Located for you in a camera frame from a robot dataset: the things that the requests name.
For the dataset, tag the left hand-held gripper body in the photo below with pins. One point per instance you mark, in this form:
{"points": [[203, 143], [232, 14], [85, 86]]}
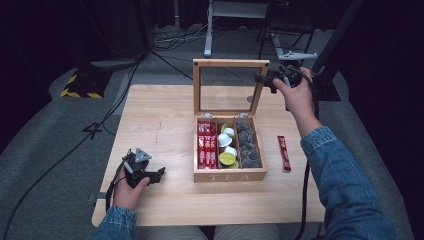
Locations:
{"points": [[136, 166]]}

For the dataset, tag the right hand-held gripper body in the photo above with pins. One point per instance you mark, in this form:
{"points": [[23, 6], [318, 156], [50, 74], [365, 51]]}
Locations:
{"points": [[291, 71]]}

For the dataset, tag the red stick sachet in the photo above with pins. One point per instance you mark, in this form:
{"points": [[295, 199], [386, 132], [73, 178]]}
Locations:
{"points": [[284, 153]]}

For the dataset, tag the wooden box with glass lid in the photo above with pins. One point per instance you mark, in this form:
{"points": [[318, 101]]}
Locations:
{"points": [[230, 176]]}

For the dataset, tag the person's right hand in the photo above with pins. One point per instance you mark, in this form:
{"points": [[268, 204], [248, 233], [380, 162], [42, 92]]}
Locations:
{"points": [[298, 98]]}

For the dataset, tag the person's left hand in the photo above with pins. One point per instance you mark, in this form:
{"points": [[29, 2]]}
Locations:
{"points": [[126, 196]]}

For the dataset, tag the grey table grommet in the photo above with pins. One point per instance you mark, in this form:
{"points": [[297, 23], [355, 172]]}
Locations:
{"points": [[250, 99]]}

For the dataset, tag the black stand base yellow stripes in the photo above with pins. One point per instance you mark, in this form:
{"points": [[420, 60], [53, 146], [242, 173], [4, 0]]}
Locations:
{"points": [[86, 85], [328, 90]]}

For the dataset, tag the black chair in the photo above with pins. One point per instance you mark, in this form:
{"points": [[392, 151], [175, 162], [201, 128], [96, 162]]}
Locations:
{"points": [[286, 28]]}

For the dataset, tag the bundle of red sachets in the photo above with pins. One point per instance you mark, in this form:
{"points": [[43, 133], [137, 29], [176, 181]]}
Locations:
{"points": [[206, 146]]}

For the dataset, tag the dark slanted pole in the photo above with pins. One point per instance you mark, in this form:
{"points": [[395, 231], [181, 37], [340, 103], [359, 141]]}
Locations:
{"points": [[336, 36]]}

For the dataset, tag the person's left leg beige trousers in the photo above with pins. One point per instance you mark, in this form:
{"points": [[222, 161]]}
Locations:
{"points": [[173, 233]]}

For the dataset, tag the person's leg beige trousers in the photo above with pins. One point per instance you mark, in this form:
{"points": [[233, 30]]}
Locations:
{"points": [[246, 232], [173, 233]]}

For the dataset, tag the pile of dark pods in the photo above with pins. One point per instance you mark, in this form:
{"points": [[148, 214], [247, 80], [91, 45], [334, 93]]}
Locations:
{"points": [[248, 146]]}

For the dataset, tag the pile of white green capsules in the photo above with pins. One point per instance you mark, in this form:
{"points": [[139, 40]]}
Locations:
{"points": [[225, 140]]}

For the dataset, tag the person's right leg beige trousers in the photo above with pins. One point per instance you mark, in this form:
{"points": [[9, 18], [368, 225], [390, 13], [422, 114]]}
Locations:
{"points": [[246, 232]]}

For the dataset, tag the grey metal table bracket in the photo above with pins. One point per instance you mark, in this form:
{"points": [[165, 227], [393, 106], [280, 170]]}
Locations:
{"points": [[98, 197]]}

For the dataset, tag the white desk frame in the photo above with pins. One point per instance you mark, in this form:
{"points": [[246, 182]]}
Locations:
{"points": [[208, 43]]}

